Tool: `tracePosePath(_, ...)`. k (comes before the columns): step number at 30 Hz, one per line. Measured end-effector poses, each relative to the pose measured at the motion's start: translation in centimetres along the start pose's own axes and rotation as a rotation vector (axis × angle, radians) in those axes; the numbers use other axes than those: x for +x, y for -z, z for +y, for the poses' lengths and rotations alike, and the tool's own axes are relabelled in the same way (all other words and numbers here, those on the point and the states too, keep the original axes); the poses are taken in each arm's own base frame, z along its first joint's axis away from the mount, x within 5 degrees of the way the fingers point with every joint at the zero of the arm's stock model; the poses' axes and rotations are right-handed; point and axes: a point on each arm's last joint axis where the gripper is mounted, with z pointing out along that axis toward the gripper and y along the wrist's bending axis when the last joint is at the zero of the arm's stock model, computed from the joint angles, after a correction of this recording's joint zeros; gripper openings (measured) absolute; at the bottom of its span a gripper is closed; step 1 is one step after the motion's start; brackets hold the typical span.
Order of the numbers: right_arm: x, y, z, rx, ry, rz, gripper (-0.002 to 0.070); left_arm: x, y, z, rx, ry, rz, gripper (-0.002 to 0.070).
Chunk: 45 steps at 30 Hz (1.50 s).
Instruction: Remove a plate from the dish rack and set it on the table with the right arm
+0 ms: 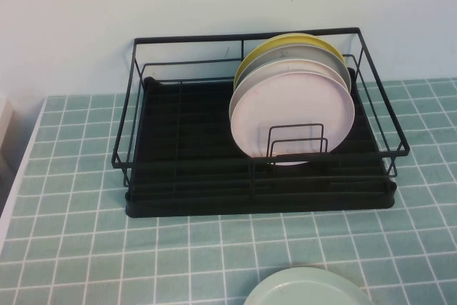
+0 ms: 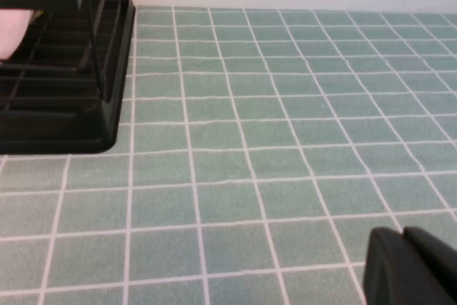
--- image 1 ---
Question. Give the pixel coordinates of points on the pink plate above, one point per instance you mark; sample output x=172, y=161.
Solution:
x=285, y=105

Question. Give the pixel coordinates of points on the white plate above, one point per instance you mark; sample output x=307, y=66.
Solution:
x=285, y=66

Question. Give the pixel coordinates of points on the yellow plate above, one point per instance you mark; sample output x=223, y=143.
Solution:
x=262, y=49

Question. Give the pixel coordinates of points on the grey plate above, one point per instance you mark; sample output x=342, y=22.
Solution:
x=303, y=53

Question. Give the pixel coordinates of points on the light green plate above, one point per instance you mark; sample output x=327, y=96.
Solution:
x=307, y=289

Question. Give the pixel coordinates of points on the black plastic drip tray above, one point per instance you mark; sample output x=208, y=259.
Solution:
x=185, y=133

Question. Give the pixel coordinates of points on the green checked tablecloth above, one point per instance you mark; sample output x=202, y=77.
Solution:
x=107, y=248

